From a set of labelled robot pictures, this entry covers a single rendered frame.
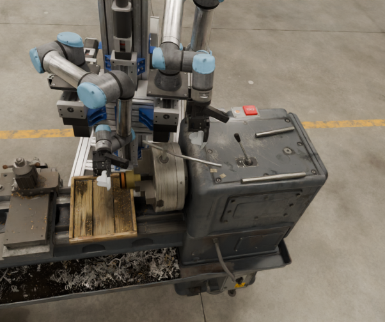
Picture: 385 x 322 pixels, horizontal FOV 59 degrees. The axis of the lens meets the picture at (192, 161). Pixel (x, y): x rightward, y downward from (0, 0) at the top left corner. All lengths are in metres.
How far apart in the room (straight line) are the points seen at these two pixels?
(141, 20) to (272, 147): 0.94
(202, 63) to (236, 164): 0.48
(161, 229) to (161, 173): 0.36
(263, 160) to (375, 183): 2.18
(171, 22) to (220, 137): 0.53
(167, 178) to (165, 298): 1.21
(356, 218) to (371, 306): 0.73
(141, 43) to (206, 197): 0.99
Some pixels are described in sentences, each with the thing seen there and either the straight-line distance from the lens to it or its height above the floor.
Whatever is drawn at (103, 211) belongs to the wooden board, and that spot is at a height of 0.89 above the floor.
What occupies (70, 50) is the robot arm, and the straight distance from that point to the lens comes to 1.85.
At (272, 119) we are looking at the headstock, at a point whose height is 1.25.
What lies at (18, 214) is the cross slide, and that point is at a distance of 1.69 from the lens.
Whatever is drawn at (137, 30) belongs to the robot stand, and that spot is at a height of 1.38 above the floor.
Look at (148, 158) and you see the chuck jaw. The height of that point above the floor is 1.17.
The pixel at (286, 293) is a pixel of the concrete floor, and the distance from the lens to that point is 2.66.
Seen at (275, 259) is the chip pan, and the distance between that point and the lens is 2.10.
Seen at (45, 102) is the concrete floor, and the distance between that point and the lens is 3.68.
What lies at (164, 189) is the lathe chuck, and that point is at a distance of 1.44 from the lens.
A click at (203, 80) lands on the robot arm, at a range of 1.19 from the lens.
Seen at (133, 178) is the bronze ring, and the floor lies 1.12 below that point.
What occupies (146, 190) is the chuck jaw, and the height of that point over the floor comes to 1.11.
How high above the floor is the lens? 2.35
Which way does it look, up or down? 50 degrees down
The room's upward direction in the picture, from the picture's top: 10 degrees clockwise
